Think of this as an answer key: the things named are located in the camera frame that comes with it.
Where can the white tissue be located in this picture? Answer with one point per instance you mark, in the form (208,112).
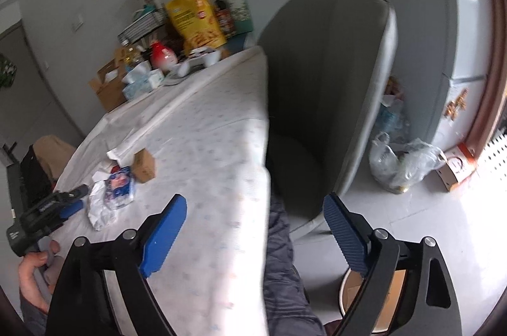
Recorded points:
(99,215)

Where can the wire basket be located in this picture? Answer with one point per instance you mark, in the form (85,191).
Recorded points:
(142,27)

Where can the wall light switch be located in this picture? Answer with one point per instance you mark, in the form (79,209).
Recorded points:
(77,22)

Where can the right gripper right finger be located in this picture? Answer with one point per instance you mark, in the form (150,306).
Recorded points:
(427,304)

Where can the white dotted tablecloth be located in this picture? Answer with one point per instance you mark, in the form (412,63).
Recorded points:
(208,136)

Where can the bag of bottles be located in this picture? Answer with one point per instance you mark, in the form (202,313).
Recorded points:
(391,117)

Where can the red white bottle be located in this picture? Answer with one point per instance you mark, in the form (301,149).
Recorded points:
(163,58)

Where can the blue tissue box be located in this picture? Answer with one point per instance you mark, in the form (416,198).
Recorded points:
(141,80)

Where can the yellow snack bag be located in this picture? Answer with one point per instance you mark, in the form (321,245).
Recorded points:
(195,21)

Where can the person leg grey trousers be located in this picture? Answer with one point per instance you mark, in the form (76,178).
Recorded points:
(287,308)

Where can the light blue refrigerator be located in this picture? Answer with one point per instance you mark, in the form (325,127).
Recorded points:
(442,62)

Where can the blue white snack wrapper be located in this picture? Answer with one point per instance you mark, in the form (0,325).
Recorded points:
(119,189)

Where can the grey chair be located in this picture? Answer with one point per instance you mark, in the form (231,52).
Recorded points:
(328,63)

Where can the orange white cardboard box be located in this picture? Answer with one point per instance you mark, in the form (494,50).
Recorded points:
(460,166)

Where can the white handheld device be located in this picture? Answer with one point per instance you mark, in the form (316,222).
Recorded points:
(199,58)

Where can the tan chair with clothes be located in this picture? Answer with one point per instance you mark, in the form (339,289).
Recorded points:
(44,163)

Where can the clear plastic garbage bag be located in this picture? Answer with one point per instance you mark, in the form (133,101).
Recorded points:
(397,167)

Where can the small brown cardboard box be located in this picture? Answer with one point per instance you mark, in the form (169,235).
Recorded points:
(144,166)

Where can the person left hand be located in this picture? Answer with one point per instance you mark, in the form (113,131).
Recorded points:
(27,282)

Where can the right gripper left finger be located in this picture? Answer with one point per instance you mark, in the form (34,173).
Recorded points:
(81,304)

